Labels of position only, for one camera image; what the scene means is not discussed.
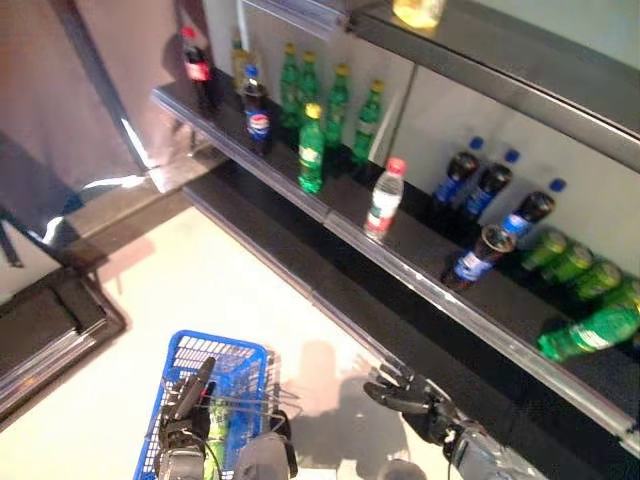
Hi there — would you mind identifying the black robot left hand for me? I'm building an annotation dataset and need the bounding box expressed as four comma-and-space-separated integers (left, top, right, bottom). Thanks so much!
157, 356, 219, 451

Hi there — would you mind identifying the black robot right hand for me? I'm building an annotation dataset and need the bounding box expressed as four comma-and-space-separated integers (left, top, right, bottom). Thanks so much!
363, 367, 459, 446

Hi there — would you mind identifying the blue plastic shopping basket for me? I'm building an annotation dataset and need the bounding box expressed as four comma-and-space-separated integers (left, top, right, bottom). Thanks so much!
132, 328, 276, 480

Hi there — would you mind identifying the robot right leg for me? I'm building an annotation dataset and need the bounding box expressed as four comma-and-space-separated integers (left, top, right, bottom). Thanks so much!
381, 458, 427, 480

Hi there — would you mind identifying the black metal shelf board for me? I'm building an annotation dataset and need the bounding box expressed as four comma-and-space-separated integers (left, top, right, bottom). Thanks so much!
149, 64, 640, 459
238, 0, 640, 174
182, 169, 640, 480

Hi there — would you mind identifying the black low platform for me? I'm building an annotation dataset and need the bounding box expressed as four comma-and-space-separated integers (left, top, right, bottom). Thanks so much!
0, 267, 128, 419

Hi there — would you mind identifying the green soda can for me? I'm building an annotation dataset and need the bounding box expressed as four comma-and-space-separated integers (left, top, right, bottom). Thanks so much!
568, 258, 625, 302
598, 278, 640, 314
541, 241, 595, 285
521, 228, 570, 272

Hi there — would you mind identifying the water bottle red cap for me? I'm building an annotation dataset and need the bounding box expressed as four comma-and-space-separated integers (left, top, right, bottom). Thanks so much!
363, 157, 408, 242

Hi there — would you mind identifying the Pepsi bottle round logo label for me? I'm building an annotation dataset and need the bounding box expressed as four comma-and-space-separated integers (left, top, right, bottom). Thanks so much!
240, 63, 275, 157

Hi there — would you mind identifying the yellow tea bottle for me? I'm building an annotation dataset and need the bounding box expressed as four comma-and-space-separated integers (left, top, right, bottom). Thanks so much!
391, 0, 447, 30

